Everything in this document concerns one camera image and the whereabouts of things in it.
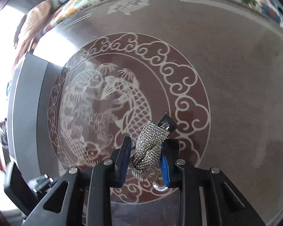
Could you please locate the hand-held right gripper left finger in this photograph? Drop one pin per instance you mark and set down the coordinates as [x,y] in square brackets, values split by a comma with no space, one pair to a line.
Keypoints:
[123,167]

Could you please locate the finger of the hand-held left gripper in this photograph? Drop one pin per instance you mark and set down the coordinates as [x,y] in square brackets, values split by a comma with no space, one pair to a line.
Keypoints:
[41,181]

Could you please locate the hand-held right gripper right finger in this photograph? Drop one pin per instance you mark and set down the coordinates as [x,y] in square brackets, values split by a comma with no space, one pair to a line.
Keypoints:
[165,169]

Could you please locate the rhinestone hair clip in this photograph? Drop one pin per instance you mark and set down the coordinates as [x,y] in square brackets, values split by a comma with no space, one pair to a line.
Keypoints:
[148,141]

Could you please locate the white cardboard box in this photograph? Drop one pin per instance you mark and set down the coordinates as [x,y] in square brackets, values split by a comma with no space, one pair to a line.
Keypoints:
[26,113]

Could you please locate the beige cloth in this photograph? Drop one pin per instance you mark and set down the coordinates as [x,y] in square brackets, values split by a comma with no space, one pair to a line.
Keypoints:
[30,30]

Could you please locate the floral sofa cover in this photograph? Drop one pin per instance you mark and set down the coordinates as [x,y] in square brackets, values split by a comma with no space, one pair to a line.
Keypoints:
[85,2]

